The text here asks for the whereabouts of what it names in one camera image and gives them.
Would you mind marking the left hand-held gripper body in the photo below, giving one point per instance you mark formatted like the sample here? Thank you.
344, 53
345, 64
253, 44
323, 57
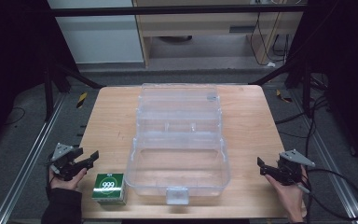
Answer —
62, 158

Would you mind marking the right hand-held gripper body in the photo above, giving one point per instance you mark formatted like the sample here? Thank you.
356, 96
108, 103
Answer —
290, 168

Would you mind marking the person's left hand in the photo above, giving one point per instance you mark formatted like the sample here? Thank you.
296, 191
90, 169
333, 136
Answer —
66, 183

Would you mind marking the person's right hand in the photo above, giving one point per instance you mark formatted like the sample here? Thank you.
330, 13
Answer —
289, 197

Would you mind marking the green and white carton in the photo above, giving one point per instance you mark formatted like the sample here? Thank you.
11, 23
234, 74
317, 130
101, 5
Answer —
108, 188

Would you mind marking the yellow and black tape strip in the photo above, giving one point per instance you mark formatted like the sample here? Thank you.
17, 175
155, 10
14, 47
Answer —
282, 97
81, 100

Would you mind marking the black metal stand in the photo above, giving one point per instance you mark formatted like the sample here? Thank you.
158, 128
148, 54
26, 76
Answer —
59, 74
295, 74

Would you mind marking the clear plastic storage box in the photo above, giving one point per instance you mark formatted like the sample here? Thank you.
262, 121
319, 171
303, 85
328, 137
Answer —
178, 146

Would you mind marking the dark curtain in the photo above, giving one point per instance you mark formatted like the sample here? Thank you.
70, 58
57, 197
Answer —
9, 62
345, 71

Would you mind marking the white cabinet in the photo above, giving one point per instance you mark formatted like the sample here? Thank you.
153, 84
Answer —
101, 40

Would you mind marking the light wooden desk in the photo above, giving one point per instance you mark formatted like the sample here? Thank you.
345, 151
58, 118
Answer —
205, 23

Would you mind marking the aluminium floor rail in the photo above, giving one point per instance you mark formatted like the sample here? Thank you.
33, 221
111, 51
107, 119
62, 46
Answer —
329, 155
28, 161

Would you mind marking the black horizontal frame bar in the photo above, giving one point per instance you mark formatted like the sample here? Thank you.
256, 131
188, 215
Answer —
174, 10

